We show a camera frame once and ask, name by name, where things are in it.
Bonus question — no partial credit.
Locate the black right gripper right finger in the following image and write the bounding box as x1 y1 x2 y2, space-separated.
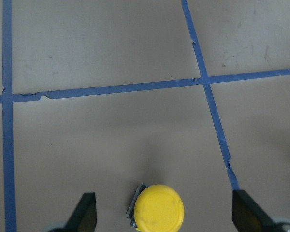
232 190 280 232

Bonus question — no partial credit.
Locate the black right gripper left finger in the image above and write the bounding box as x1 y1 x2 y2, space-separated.
65 192 97 232

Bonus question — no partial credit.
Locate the yellow push button switch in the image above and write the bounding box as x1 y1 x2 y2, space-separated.
126 183 185 232

